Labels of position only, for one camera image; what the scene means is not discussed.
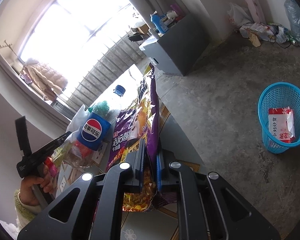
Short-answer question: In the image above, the crushed clear plastic bottle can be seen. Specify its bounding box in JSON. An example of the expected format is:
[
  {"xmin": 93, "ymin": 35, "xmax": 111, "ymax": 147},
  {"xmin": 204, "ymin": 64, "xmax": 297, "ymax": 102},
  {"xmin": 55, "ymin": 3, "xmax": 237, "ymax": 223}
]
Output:
[{"xmin": 62, "ymin": 138, "xmax": 94, "ymax": 169}]

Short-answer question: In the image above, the purple noodle snack bag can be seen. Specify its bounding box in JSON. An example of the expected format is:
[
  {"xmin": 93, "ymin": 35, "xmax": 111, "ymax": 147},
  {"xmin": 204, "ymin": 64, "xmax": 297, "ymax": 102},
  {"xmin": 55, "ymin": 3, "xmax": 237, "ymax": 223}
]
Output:
[{"xmin": 106, "ymin": 63, "xmax": 177, "ymax": 212}]

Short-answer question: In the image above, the pepsi plastic bottle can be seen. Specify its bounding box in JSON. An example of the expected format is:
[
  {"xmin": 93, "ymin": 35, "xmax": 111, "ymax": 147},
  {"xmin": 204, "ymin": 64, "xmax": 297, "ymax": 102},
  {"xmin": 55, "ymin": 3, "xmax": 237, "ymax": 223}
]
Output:
[{"xmin": 77, "ymin": 85, "xmax": 126, "ymax": 151}]

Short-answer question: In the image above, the red white snack bag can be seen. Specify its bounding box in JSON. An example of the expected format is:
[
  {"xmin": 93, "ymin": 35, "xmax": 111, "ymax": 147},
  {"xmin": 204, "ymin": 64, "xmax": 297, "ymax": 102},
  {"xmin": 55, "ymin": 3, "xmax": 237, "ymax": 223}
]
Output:
[{"xmin": 268, "ymin": 107, "xmax": 295, "ymax": 143}]

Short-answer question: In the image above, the blue plastic trash basket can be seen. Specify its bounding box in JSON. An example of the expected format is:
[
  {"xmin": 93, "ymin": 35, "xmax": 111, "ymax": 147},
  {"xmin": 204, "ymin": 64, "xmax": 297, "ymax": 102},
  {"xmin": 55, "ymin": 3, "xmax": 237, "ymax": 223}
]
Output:
[{"xmin": 258, "ymin": 82, "xmax": 300, "ymax": 154}]

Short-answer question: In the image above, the left hand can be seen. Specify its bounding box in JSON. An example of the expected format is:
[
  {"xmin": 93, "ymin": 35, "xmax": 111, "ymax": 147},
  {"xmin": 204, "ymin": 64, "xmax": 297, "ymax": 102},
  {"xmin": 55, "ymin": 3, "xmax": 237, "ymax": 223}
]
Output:
[{"xmin": 19, "ymin": 164, "xmax": 53, "ymax": 206}]

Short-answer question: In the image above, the yellow green snack bag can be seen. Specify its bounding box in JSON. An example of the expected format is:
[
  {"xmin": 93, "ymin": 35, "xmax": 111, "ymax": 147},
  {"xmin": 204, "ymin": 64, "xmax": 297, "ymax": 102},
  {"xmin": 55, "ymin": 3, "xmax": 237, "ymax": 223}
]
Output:
[{"xmin": 51, "ymin": 141, "xmax": 72, "ymax": 168}]

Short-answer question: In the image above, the white crumpled plastic bag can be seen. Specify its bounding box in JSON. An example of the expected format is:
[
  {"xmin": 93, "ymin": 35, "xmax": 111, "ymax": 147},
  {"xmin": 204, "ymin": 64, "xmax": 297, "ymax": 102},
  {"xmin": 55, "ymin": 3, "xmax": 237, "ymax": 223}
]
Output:
[{"xmin": 66, "ymin": 105, "xmax": 90, "ymax": 142}]

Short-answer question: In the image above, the beige puffer jacket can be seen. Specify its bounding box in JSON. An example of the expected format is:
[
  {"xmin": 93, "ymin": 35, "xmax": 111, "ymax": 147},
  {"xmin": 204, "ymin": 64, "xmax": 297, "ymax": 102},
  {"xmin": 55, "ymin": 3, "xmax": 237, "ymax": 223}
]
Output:
[{"xmin": 24, "ymin": 59, "xmax": 68, "ymax": 101}]

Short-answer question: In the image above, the grey storage cabinet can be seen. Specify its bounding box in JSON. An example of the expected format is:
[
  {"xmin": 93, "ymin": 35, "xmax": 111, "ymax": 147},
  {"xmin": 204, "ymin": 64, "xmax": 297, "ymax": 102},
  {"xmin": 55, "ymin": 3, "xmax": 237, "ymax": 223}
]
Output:
[{"xmin": 139, "ymin": 14, "xmax": 209, "ymax": 76}]

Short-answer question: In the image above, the blue detergent bottle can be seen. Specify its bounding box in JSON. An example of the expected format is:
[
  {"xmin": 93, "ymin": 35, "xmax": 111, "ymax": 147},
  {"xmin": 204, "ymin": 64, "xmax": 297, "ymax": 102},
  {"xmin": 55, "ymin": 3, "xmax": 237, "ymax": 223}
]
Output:
[{"xmin": 150, "ymin": 11, "xmax": 168, "ymax": 34}]

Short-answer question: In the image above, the pink rolled mat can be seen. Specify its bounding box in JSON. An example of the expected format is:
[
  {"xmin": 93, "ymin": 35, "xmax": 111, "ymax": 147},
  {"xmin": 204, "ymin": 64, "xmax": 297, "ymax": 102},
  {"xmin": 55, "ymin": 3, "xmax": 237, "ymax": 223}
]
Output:
[{"xmin": 245, "ymin": 0, "xmax": 266, "ymax": 24}]

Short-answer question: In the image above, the white plastic bag by wall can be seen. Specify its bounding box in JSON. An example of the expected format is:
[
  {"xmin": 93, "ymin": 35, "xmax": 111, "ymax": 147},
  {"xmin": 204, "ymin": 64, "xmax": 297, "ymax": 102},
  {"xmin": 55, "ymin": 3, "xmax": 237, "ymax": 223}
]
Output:
[{"xmin": 227, "ymin": 3, "xmax": 253, "ymax": 29}]

